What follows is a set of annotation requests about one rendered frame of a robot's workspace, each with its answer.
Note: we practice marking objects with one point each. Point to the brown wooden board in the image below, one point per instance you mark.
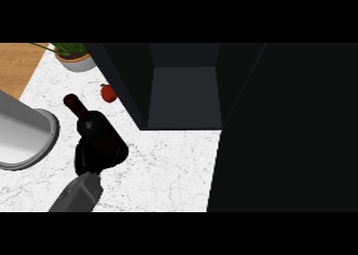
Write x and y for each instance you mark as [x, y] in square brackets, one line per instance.
[12, 66]

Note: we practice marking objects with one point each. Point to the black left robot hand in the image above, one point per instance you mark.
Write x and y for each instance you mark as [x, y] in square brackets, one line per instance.
[90, 161]

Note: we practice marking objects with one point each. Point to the dark grey open cabinet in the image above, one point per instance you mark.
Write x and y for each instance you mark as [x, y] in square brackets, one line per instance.
[176, 93]

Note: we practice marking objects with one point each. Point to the potted green plant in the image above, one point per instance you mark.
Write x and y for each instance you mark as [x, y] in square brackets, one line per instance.
[74, 56]

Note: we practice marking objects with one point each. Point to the dark red wine bottle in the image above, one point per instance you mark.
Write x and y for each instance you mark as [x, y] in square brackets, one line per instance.
[95, 131]

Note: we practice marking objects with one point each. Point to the red tomato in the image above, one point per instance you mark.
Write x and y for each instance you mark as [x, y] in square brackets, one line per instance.
[108, 93]

